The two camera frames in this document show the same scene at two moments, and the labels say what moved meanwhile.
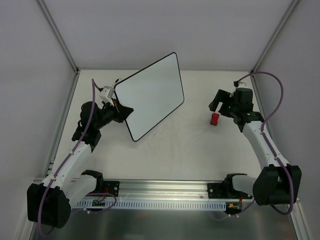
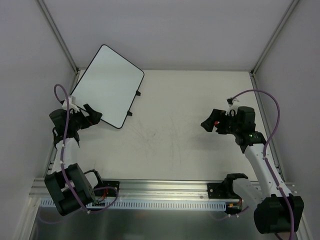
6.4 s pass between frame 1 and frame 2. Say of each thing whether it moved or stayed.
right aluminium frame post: stayed
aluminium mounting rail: stayed
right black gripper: moved
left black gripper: moved
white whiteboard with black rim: moved
